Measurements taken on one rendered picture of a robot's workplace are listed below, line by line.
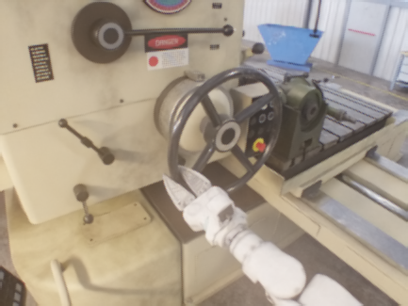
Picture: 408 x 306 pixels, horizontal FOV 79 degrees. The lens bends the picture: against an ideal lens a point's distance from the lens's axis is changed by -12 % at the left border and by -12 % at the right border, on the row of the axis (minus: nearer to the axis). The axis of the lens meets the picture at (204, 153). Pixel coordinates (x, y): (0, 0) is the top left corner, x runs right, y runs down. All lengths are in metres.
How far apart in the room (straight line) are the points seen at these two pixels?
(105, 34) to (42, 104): 0.23
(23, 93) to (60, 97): 0.09
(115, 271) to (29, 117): 0.79
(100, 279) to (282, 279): 0.94
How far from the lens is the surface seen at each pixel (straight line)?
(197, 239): 1.40
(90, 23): 0.70
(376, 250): 1.39
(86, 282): 1.29
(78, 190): 0.83
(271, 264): 0.47
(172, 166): 0.63
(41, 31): 0.70
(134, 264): 1.30
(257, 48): 0.96
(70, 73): 0.72
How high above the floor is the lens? 1.63
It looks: 32 degrees down
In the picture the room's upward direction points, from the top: 3 degrees clockwise
